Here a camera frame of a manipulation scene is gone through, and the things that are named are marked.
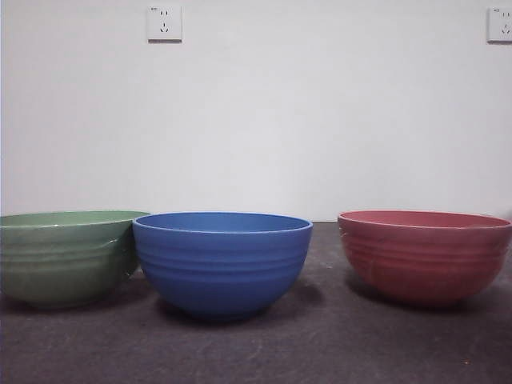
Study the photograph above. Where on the blue ribbed bowl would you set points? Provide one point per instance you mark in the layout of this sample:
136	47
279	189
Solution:
224	268

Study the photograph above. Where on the green ribbed bowl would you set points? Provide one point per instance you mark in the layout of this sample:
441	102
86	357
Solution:
60	264

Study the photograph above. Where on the white wall socket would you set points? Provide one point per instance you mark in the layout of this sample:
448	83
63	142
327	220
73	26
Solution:
165	24
501	26

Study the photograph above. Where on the red ribbed bowl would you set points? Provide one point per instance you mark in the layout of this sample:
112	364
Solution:
424	260

